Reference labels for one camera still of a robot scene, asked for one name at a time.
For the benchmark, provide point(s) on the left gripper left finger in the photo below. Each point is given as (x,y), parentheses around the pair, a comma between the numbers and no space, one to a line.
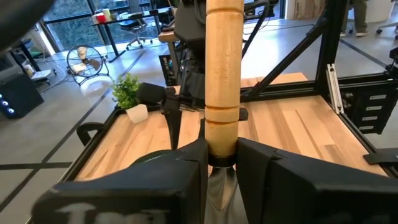
(124,199)

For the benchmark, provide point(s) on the black table edge bracket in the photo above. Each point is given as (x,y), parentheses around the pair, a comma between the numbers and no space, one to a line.
(382,157)

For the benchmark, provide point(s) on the black aluminium table frame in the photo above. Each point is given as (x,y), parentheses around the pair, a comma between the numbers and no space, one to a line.
(280,90)

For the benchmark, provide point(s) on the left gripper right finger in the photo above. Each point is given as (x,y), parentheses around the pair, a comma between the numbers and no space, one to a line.
(311,202)

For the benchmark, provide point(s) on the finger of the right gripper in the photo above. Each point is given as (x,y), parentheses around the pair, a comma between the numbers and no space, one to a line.
(173,121)
(202,129)

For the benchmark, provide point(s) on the black box with white labels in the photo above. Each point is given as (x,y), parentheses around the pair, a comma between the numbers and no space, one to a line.
(373,112)

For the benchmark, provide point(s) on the red cup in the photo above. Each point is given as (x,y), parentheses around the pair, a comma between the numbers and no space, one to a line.
(101,18)

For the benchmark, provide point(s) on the black table edge hook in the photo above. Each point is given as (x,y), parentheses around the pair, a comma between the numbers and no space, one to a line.
(82,130)

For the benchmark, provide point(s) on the dark office chair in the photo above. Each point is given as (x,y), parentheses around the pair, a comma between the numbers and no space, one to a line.
(135,26)

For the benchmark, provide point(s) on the silver aluminium extrusion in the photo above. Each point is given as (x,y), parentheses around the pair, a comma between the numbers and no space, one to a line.
(335,90)

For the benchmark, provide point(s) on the black mounted device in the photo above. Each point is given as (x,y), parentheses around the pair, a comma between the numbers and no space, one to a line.
(392,63)

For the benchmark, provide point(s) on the wooden top desk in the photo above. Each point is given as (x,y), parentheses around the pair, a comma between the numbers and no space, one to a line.
(166,36)

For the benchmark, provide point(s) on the person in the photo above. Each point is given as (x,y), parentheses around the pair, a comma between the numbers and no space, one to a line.
(360,15)

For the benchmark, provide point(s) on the wooden crates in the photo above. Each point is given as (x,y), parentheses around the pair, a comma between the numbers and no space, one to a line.
(308,9)

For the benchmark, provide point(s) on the black floor fan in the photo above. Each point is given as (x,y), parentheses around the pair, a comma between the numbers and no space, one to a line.
(82,53)

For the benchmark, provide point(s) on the black computer tower with lights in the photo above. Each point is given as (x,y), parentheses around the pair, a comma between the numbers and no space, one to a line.
(21,96)

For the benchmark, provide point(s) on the green plant in white pot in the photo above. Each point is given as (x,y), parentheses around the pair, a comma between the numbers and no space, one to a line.
(126,93)

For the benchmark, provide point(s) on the black legged desk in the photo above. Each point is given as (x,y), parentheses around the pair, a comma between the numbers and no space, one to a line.
(136,17)

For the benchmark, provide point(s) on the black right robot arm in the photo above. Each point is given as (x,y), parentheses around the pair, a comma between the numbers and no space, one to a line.
(189,28)

